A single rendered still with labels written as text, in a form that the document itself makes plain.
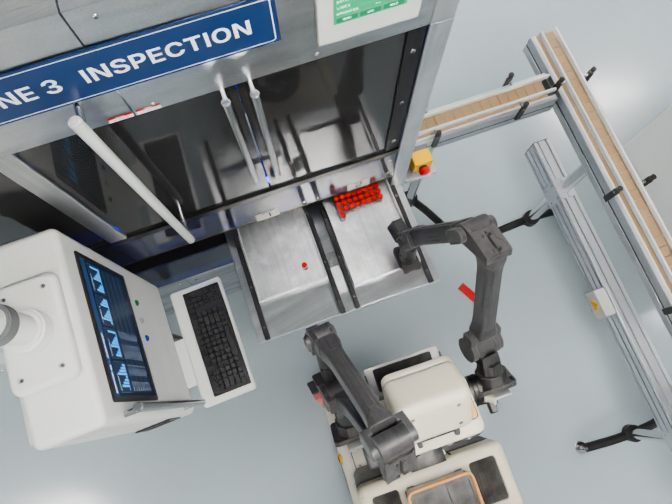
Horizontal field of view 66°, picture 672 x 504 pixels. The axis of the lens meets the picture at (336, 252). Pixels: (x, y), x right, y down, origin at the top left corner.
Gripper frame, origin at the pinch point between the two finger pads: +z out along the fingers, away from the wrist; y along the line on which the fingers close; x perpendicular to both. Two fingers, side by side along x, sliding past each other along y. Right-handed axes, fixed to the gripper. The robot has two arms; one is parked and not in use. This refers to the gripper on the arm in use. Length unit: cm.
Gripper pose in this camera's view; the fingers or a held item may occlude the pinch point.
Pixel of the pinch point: (406, 267)
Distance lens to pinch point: 190.3
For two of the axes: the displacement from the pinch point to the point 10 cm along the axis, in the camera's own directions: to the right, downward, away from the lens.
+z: 0.8, 4.0, 9.1
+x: -9.3, 3.5, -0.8
